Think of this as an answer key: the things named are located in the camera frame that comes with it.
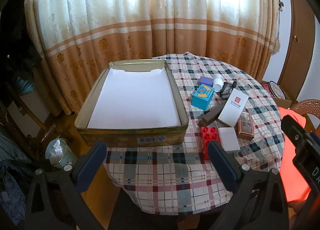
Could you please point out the pink framed box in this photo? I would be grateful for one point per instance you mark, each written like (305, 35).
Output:
(245, 127)

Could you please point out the brown wooden comb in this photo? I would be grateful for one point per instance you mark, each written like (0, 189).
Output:
(211, 117)

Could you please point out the dark hanging clothes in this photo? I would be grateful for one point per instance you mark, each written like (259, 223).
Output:
(17, 52)

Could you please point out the gold rectangular tin box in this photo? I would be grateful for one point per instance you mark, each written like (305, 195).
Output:
(130, 137)

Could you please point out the small plain white box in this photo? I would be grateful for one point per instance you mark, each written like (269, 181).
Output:
(228, 139)

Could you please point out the grey rock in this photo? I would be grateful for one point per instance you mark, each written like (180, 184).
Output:
(226, 91)

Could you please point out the cream and orange curtain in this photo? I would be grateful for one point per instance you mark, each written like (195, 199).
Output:
(125, 19)

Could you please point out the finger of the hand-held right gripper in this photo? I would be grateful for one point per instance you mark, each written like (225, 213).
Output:
(295, 136)

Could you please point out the brown wooden door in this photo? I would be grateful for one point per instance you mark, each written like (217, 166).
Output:
(297, 44)

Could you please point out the brown wicker chair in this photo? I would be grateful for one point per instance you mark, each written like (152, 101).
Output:
(310, 106)

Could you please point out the plaid tablecloth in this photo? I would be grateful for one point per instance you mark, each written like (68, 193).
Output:
(175, 170)

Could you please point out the cardboard box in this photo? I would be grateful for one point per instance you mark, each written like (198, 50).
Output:
(285, 102)

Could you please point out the white paper lining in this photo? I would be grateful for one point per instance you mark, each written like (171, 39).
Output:
(135, 99)

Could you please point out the teal cloth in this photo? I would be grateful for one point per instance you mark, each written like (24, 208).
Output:
(23, 84)

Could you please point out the small purple box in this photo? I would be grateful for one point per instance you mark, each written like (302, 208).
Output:
(206, 80)

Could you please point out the curtain tassel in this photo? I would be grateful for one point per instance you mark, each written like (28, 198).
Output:
(277, 42)

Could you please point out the crumpled white tissue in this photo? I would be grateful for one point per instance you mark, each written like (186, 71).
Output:
(56, 148)

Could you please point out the white box with red label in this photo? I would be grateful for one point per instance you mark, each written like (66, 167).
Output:
(232, 112)

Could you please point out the wooden chair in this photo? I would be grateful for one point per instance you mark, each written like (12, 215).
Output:
(47, 131)

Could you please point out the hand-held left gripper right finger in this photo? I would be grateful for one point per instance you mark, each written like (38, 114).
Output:
(222, 163)

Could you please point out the red toy building block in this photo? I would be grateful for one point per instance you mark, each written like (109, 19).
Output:
(208, 137)

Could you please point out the green cup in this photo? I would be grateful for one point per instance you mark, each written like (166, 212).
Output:
(66, 158)

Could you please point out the blue toy building block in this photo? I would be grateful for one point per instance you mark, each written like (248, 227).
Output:
(203, 96)

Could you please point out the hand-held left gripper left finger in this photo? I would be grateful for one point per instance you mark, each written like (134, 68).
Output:
(93, 161)

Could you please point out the blue quilted jacket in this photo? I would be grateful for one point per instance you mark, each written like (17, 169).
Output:
(12, 182)

